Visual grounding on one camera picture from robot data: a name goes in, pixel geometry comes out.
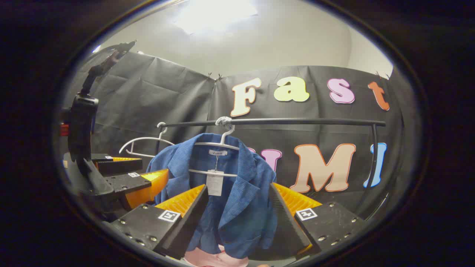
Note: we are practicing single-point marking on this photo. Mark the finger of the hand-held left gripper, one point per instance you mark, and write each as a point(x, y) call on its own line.
point(118, 166)
point(128, 182)

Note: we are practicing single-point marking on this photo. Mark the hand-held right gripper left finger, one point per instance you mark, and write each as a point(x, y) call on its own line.
point(185, 226)

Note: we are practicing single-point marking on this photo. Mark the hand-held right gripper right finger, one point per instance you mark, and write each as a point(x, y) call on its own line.
point(289, 222)

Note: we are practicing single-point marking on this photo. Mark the white hanger with taped hook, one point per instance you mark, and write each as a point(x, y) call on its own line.
point(223, 121)

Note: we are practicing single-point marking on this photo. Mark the white plain hanger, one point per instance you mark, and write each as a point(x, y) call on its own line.
point(148, 138)

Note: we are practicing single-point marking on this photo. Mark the black metal clothes rack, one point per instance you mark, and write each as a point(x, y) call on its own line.
point(297, 121)

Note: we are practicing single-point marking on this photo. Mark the white paper hang tag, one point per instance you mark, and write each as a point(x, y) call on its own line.
point(214, 183)

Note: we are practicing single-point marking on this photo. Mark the black backdrop cloth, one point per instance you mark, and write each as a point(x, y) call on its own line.
point(167, 96)

